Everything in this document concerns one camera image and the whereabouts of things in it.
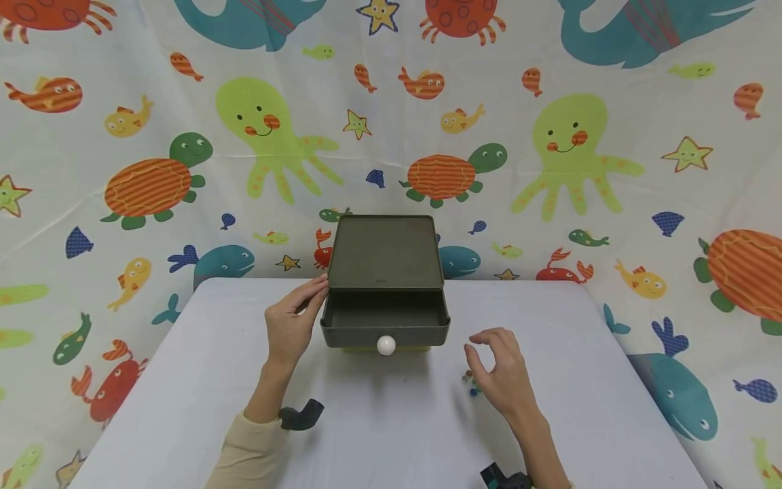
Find person's right forearm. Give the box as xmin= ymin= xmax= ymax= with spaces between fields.
xmin=510 ymin=406 xmax=574 ymax=489

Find dark green drawer white knob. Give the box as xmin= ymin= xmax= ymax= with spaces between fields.
xmin=319 ymin=289 xmax=452 ymax=358

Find dark green drawer box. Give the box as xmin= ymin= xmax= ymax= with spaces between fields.
xmin=327 ymin=215 xmax=446 ymax=293

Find black wrist band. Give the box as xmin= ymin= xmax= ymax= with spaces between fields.
xmin=278 ymin=399 xmax=325 ymax=432
xmin=479 ymin=463 xmax=534 ymax=489

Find person's left forearm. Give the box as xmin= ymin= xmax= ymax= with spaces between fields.
xmin=204 ymin=359 xmax=295 ymax=489

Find person's left hand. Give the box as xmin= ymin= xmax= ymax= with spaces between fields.
xmin=263 ymin=274 xmax=331 ymax=372

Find person's right hand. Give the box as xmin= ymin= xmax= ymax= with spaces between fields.
xmin=463 ymin=327 xmax=540 ymax=423

